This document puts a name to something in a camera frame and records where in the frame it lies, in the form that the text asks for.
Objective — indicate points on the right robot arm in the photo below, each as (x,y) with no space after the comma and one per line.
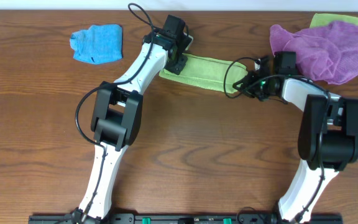
(327,140)

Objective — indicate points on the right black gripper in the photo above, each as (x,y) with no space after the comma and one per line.
(245,82)

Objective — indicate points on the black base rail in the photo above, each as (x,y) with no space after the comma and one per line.
(128,218)

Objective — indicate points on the green microfiber cloth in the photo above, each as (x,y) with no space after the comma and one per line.
(207,73)

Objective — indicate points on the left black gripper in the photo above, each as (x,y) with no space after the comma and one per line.
(179,69)

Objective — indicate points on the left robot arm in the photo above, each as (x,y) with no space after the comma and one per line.
(117,115)

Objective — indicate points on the purple crumpled cloth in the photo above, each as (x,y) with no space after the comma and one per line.
(328,53)

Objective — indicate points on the blue folded cloth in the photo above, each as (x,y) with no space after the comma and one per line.
(98,44)

